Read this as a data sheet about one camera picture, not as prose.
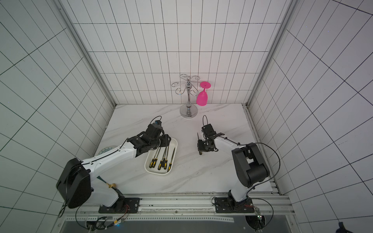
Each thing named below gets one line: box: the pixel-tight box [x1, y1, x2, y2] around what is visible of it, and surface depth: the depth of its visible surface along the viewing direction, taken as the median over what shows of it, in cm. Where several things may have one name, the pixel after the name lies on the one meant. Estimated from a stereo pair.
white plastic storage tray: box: [144, 137, 178, 176], surface depth 89 cm
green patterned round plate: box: [97, 146, 116, 156], surface depth 91 cm
